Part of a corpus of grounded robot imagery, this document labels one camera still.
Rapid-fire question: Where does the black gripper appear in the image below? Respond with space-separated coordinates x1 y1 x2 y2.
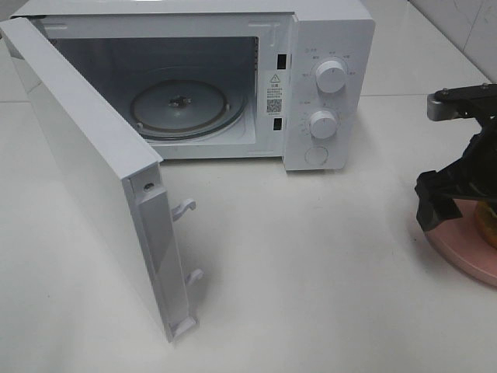
415 116 496 232

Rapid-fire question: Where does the pink round plate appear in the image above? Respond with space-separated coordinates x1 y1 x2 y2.
425 200 496 288

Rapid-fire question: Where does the burger with lettuce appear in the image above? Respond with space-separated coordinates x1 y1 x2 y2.
474 201 497 249

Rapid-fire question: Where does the round white door button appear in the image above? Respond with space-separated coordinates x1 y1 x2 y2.
304 146 328 166

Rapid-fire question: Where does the white microwave door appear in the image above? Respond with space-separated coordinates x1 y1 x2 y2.
1 18 203 340

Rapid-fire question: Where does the white lower timer knob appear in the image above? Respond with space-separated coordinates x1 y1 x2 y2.
309 110 339 140

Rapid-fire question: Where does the white upper power knob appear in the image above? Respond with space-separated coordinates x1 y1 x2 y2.
315 58 348 93

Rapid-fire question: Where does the white microwave oven body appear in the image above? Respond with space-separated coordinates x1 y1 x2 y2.
5 1 375 171

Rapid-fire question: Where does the glass microwave turntable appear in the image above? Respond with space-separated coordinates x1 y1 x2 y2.
130 66 253 141

